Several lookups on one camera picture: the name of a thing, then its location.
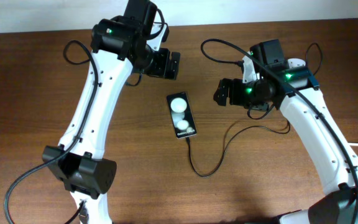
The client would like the black charging cable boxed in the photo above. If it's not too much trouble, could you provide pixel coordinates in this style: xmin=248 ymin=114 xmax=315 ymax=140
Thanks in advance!
xmin=185 ymin=42 xmax=323 ymax=179

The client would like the black smartphone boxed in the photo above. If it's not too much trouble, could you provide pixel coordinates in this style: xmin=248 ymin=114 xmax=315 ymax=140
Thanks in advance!
xmin=166 ymin=92 xmax=197 ymax=139

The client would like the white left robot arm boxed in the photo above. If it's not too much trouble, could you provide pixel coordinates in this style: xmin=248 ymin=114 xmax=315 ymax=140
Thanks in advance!
xmin=42 ymin=50 xmax=133 ymax=224

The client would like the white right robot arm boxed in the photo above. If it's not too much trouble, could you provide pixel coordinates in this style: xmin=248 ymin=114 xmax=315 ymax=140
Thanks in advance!
xmin=214 ymin=66 xmax=358 ymax=223

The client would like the white power strip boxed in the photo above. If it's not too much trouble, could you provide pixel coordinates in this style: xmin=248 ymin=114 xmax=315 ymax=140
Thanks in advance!
xmin=288 ymin=58 xmax=306 ymax=68

